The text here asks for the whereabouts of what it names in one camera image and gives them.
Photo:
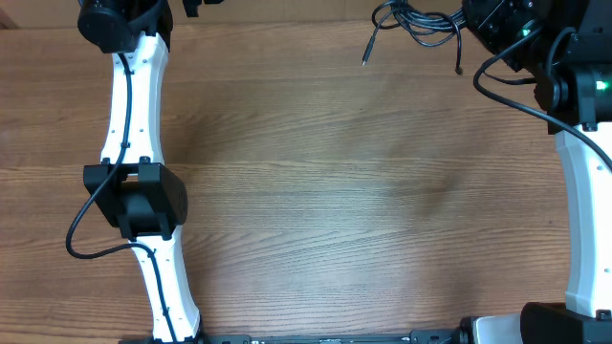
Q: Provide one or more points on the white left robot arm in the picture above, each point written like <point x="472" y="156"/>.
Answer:
<point x="131" y="185"/>

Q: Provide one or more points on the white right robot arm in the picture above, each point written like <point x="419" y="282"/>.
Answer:
<point x="566" y="47"/>

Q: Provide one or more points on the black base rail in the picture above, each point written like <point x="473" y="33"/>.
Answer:
<point x="440" y="336"/>

